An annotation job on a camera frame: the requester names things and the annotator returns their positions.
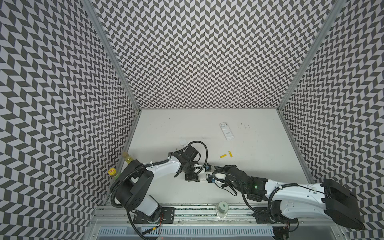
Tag white remote green buttons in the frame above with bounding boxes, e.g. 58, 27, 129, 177
220, 123, 235, 141

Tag white TCL remote control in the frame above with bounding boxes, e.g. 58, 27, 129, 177
198, 173, 210, 182

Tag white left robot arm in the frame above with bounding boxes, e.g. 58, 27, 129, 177
110, 141, 208, 216

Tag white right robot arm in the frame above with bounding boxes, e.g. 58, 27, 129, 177
212, 165, 366, 231

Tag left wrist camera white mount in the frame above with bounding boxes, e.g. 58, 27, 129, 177
193, 164, 211, 175

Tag black corrugated left cable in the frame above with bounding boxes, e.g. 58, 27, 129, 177
179, 140, 209, 176

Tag black corrugated cable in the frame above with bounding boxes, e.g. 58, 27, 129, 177
220, 172, 299, 215
179, 140, 209, 176

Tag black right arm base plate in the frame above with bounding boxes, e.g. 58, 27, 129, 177
252, 209, 299, 224

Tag black corrugated right cable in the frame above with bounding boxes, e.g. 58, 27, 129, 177
220, 172, 299, 215

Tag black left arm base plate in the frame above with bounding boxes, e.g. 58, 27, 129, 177
133, 207, 176, 224

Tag aluminium front rail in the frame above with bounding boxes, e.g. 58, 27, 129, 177
89, 204, 343, 227

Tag aluminium corner post left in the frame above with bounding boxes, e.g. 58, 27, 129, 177
82, 0, 141, 113

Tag aluminium corner post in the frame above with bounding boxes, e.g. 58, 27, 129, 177
277, 0, 347, 112
82, 0, 141, 113

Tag aluminium corner post right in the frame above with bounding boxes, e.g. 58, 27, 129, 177
277, 0, 347, 112

